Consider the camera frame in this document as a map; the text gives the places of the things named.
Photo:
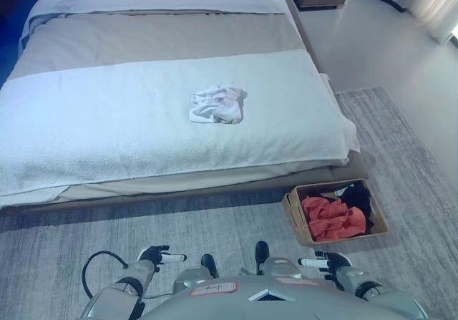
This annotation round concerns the white garment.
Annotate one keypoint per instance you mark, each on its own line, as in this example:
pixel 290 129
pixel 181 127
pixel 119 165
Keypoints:
pixel 218 103

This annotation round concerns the white curtain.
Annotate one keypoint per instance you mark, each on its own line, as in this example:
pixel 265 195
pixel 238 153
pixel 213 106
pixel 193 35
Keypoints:
pixel 436 1

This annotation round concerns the black garment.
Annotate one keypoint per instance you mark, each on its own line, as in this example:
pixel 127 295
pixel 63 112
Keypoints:
pixel 358 196

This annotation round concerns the woven wicker basket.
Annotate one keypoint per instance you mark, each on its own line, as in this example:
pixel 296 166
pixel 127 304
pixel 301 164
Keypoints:
pixel 294 209

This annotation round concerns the silver left robot leg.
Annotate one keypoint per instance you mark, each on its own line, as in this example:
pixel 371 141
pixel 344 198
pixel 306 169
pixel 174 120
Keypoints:
pixel 195 278

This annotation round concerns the grey rug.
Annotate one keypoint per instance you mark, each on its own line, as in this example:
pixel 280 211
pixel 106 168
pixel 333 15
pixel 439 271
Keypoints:
pixel 411 191

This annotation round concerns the silver right robot leg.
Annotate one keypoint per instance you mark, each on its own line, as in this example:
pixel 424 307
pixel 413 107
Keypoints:
pixel 279 266

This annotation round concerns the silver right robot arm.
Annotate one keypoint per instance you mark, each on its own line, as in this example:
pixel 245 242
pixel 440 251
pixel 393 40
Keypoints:
pixel 372 291

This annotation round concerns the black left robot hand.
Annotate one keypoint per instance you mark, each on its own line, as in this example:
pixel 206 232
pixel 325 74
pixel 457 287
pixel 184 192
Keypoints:
pixel 154 253

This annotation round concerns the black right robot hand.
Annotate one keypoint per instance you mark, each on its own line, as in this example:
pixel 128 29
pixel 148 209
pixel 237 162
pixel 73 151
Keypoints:
pixel 334 262

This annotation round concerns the silver robot leg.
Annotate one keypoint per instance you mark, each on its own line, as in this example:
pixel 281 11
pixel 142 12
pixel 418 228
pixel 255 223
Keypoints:
pixel 279 266
pixel 195 278

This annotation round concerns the orange garment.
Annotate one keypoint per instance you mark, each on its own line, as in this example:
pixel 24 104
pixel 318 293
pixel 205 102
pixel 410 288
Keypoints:
pixel 329 218

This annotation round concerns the silver robot torso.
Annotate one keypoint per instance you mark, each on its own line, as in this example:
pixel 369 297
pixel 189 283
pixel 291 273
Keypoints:
pixel 268 304

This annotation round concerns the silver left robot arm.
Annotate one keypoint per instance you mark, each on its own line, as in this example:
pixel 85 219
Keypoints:
pixel 114 296

